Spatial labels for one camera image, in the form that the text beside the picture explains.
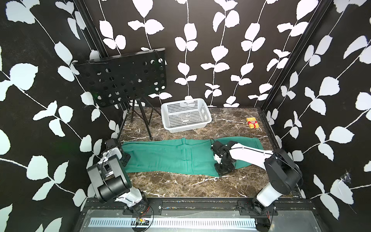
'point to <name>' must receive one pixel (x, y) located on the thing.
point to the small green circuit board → (142, 222)
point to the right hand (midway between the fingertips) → (219, 172)
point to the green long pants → (193, 155)
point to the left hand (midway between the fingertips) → (125, 159)
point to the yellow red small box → (252, 122)
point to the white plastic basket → (183, 116)
